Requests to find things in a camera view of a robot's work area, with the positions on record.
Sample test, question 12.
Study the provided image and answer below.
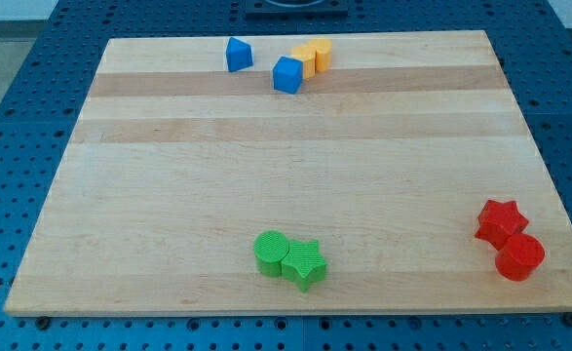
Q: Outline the green star block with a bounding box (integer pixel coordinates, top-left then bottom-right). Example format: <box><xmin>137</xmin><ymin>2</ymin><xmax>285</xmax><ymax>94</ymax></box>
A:
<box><xmin>281</xmin><ymin>240</ymin><xmax>327</xmax><ymax>293</ymax></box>

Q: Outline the red star block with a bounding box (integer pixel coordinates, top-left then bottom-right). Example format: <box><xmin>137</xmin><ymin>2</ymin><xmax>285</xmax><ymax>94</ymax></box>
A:
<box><xmin>475</xmin><ymin>200</ymin><xmax>529</xmax><ymax>251</ymax></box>

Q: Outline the green cylinder block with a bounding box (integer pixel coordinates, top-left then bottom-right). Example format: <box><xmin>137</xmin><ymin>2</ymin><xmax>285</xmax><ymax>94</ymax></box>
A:
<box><xmin>253</xmin><ymin>231</ymin><xmax>289</xmax><ymax>278</ymax></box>

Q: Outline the blue cube block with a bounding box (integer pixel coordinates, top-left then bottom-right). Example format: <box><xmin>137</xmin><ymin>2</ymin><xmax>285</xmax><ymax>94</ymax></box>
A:
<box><xmin>272</xmin><ymin>57</ymin><xmax>303</xmax><ymax>94</ymax></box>

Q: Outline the yellow pentagon block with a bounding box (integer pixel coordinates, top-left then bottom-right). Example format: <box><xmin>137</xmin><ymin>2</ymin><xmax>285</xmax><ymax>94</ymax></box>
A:
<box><xmin>290</xmin><ymin>44</ymin><xmax>316</xmax><ymax>80</ymax></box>

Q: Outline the blue triangle block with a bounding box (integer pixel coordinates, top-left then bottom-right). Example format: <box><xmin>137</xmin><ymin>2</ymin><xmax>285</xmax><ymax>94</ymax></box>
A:
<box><xmin>225</xmin><ymin>37</ymin><xmax>253</xmax><ymax>72</ymax></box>

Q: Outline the yellow heart block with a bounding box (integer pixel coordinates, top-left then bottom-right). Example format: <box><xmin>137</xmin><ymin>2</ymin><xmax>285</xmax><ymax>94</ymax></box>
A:
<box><xmin>308</xmin><ymin>38</ymin><xmax>332</xmax><ymax>72</ymax></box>

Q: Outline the wooden board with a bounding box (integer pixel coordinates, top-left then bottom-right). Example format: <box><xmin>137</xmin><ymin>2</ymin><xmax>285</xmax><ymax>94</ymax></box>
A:
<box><xmin>4</xmin><ymin>30</ymin><xmax>572</xmax><ymax>317</ymax></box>

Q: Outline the red cylinder block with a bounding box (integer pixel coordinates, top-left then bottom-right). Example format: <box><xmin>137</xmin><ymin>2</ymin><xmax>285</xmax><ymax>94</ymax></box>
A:
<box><xmin>495</xmin><ymin>233</ymin><xmax>546</xmax><ymax>282</ymax></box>

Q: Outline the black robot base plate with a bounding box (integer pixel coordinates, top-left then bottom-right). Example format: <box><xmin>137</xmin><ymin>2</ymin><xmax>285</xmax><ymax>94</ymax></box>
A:
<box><xmin>244</xmin><ymin>0</ymin><xmax>349</xmax><ymax>18</ymax></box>

